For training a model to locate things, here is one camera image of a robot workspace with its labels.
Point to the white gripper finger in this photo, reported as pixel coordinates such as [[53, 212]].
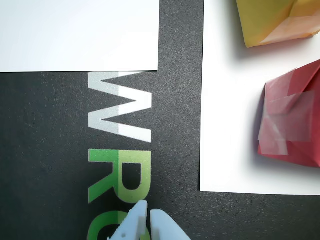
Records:
[[130, 225], [165, 227]]

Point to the yellow paper box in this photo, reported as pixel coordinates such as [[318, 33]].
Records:
[[270, 20]]

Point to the pink-red paper box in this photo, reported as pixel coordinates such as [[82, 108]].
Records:
[[302, 77]]

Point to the black mat with WROB print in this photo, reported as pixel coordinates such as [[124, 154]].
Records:
[[50, 125]]

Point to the white paper sheet marked HOME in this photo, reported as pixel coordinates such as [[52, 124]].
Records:
[[225, 100]]

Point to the white paper sheet marked 1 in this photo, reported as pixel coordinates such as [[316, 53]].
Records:
[[75, 35]]

